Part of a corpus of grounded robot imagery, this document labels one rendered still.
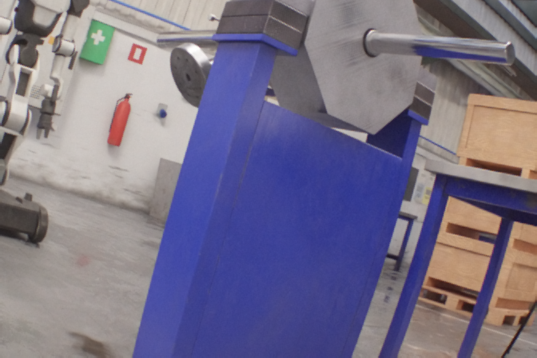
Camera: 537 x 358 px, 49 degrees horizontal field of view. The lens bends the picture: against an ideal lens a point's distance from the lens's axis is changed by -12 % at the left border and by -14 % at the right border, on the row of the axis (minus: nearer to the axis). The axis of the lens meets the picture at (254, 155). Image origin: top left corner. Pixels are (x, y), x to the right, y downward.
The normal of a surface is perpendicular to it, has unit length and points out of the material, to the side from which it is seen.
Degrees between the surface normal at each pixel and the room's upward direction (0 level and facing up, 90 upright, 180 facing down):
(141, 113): 90
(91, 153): 90
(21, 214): 90
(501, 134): 90
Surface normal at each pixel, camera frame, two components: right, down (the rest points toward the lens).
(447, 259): -0.77, -0.26
